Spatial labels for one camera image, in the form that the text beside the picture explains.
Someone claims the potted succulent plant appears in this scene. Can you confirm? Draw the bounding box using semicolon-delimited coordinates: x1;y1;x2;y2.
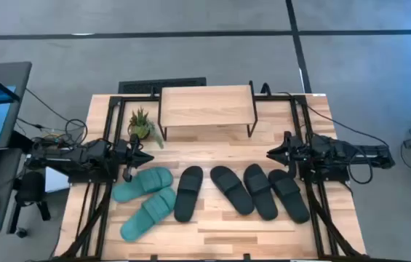
127;106;165;149

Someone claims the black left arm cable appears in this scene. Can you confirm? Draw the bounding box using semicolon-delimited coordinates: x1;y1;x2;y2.
64;118;89;146

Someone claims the wooden shelf black metal frame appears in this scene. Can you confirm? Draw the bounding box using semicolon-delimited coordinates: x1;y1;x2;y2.
156;80;259;142

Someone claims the green rubber slide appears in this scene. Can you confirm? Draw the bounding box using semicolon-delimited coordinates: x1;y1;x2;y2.
119;187;177;243
112;166;174;204

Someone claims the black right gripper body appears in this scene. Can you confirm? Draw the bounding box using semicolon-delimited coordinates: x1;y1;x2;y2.
281;130;303;179

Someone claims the black right arm loop cable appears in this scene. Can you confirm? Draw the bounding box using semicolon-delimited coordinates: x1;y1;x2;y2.
348;144;374;185

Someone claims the thin black floor cable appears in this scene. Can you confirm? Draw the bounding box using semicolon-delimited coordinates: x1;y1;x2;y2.
15;87;88;132

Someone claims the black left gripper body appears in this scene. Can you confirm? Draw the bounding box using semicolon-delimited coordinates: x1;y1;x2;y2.
112;132;141;183

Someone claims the black rubber slide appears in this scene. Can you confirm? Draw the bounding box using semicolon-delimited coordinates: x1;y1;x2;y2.
267;169;311;225
173;165;204;223
243;163;279;222
210;165;255;216

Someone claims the black floor grille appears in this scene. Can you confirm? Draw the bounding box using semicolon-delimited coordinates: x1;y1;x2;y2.
118;76;207;95

